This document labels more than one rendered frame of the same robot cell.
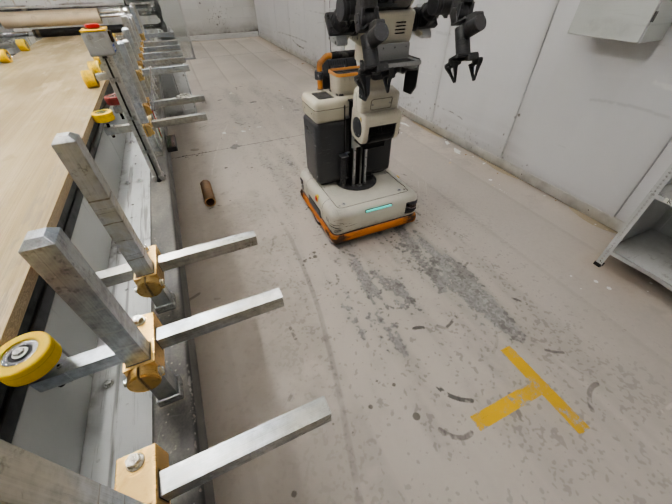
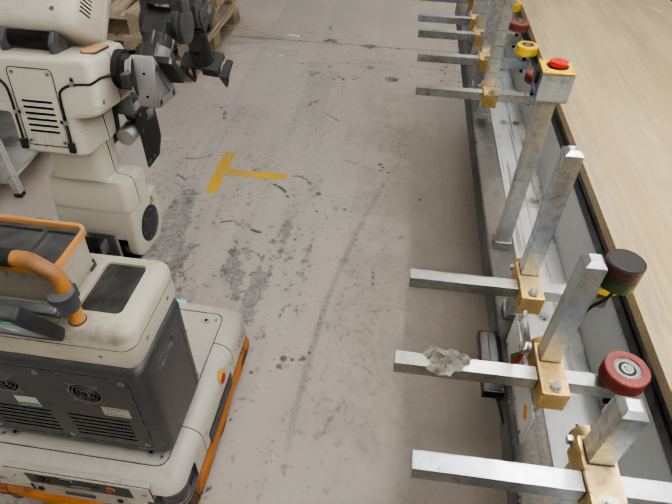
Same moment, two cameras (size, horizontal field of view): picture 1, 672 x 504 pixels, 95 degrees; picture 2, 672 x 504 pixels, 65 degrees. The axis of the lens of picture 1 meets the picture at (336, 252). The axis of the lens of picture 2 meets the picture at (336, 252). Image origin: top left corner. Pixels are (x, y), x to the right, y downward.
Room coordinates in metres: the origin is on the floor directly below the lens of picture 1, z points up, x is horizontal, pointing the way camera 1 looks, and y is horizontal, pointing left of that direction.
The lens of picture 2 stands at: (2.40, 0.90, 1.70)
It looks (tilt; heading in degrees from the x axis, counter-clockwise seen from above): 43 degrees down; 210
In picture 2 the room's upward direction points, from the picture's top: 2 degrees clockwise
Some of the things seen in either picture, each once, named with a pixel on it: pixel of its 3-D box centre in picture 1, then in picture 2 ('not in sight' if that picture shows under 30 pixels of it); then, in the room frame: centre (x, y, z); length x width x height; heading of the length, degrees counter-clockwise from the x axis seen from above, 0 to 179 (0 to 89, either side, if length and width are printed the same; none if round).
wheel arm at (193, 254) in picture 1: (170, 261); (475, 94); (0.56, 0.42, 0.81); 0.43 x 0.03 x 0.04; 114
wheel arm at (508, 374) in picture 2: (161, 103); (507, 375); (1.72, 0.90, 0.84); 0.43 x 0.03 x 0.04; 114
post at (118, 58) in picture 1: (136, 102); (538, 243); (1.42, 0.85, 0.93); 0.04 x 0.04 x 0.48; 24
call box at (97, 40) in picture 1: (99, 42); (552, 82); (1.18, 0.74, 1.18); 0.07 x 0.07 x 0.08; 24
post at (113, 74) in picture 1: (135, 124); (521, 177); (1.18, 0.74, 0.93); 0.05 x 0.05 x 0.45; 24
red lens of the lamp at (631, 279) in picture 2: not in sight; (624, 266); (1.63, 0.99, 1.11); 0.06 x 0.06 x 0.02
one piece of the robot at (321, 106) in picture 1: (350, 130); (74, 332); (1.99, -0.11, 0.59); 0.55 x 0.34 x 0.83; 113
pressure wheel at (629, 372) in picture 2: (118, 107); (616, 384); (1.64, 1.08, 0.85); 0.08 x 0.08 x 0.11
